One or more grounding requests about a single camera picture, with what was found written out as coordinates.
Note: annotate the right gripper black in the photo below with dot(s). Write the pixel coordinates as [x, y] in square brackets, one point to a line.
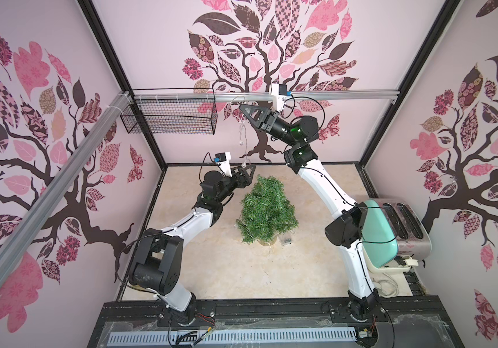
[266, 119]

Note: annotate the black base frame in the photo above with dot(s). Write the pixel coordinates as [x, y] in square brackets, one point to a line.
[399, 322]

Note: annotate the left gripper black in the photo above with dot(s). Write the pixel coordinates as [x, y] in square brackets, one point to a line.
[236, 176]

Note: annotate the black wire basket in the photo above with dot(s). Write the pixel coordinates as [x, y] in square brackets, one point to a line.
[172, 111]

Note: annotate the back aluminium rail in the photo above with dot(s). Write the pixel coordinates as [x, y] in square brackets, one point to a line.
[266, 96]

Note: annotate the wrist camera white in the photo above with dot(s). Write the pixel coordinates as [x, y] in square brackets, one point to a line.
[222, 160]
[280, 95]

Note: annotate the small green christmas tree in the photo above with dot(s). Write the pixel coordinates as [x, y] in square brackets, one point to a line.
[266, 212]

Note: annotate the mint green toaster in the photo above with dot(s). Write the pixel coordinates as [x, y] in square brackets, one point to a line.
[394, 235]

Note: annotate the white slotted cable duct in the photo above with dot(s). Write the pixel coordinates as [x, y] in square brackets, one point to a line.
[227, 337]

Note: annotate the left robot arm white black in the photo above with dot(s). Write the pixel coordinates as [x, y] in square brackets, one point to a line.
[157, 262]

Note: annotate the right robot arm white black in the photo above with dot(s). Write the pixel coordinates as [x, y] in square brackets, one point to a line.
[349, 217]

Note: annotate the left aluminium rail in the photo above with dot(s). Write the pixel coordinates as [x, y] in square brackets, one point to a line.
[20, 240]

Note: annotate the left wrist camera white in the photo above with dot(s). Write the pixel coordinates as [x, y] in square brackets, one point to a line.
[222, 160]

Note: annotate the clear battery box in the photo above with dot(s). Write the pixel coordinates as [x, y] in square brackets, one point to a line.
[286, 239]

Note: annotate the aluminium rail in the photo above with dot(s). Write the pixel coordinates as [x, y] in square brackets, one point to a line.
[266, 96]
[20, 240]

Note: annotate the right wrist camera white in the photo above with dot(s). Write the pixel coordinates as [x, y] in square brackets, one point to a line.
[280, 95]

